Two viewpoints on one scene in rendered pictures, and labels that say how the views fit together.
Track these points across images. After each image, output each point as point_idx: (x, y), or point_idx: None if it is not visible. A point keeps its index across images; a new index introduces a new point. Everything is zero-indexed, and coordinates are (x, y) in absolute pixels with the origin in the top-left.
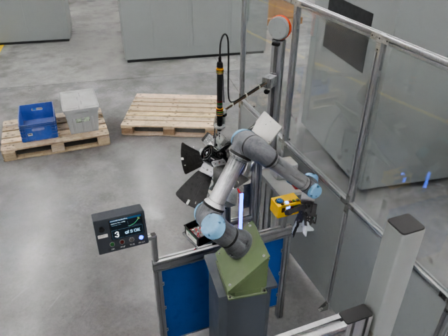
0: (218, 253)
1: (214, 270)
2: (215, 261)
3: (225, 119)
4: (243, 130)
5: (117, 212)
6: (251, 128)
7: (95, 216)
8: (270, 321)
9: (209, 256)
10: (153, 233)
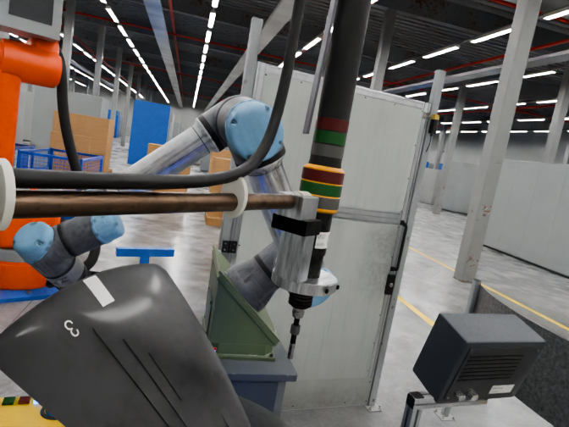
0: (275, 330)
1: (278, 352)
2: (276, 363)
3: (278, 250)
4: (260, 101)
5: (494, 326)
6: (111, 278)
7: (528, 329)
8: None
9: (288, 371)
10: (418, 396)
